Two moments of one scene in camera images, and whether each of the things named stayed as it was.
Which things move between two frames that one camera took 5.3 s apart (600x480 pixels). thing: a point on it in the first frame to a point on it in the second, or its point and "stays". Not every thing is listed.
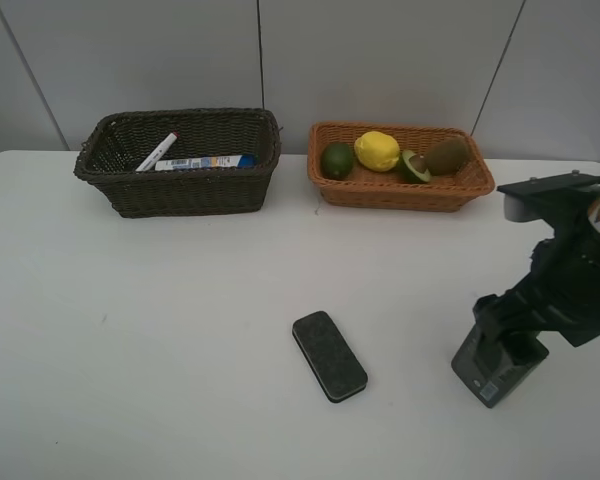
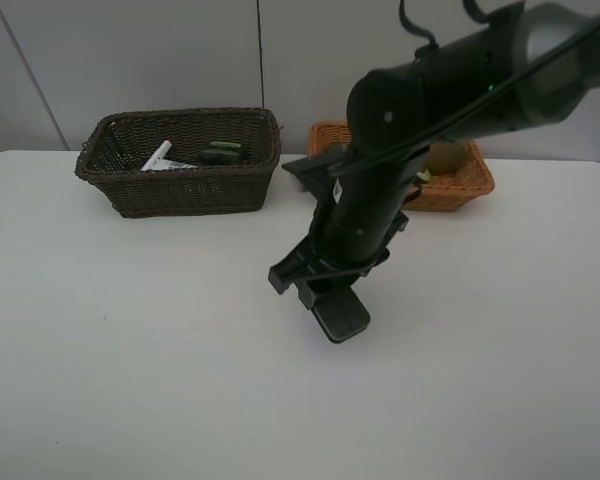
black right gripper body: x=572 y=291 to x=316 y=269
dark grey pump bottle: x=496 y=367 to x=220 y=152
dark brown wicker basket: x=183 y=162 stays
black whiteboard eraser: x=337 y=370 to x=340 y=314
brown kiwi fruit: x=447 y=156 stays
